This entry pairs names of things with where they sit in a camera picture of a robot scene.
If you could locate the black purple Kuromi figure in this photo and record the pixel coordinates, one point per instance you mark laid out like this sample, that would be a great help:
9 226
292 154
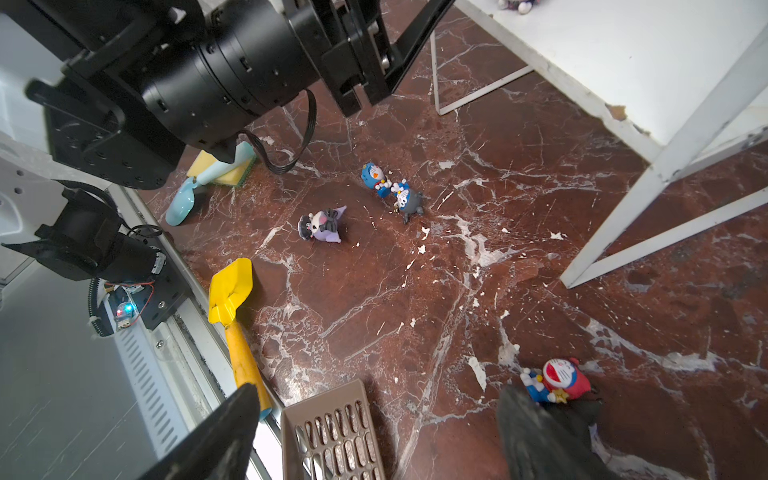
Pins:
522 7

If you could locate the brown slotted toy spatula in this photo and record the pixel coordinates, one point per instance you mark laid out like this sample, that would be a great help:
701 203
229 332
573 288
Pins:
331 436

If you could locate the blue Doraemon figure pair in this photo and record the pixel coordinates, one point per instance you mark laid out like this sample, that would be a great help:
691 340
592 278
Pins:
406 201

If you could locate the small circuit board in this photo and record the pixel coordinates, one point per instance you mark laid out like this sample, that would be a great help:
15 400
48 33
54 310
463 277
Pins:
126 309

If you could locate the yellow toy shovel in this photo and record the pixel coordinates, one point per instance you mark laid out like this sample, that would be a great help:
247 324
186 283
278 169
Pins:
229 289

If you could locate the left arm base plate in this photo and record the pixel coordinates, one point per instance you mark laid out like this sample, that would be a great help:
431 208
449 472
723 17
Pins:
157 298

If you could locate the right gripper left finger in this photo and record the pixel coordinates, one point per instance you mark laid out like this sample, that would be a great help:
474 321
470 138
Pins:
220 447

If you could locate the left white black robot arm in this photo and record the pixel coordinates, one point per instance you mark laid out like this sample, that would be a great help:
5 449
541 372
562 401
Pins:
95 117

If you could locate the red Doraemon figure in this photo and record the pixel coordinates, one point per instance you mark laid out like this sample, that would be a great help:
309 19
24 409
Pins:
559 381

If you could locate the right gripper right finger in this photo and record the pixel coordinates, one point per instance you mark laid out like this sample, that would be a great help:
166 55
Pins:
549 441

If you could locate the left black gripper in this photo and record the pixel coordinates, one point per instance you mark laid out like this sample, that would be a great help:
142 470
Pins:
252 57

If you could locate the white two-tier shelf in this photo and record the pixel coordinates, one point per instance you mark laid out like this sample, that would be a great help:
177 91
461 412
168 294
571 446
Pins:
682 83

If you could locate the yellow sponge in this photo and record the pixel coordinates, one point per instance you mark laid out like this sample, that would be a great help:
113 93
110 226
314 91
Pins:
206 169

